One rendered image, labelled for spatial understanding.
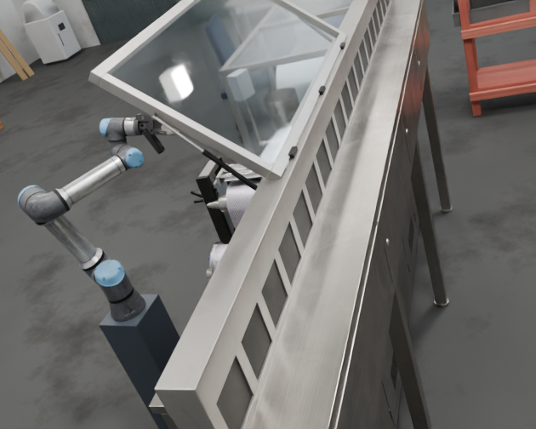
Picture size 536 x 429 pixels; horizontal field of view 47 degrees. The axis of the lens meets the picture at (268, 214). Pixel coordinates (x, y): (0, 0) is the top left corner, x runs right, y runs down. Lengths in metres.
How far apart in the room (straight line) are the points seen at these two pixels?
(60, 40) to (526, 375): 11.24
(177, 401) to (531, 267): 2.89
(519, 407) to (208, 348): 2.12
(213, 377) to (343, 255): 0.60
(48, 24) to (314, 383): 11.94
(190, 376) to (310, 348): 0.36
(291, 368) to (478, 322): 2.19
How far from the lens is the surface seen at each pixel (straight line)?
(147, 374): 2.85
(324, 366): 1.33
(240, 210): 2.16
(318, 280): 1.55
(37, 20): 13.09
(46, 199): 2.44
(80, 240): 2.65
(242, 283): 1.26
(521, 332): 3.38
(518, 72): 5.58
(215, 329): 1.17
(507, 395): 3.11
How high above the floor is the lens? 2.37
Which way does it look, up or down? 30 degrees down
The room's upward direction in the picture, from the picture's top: 19 degrees counter-clockwise
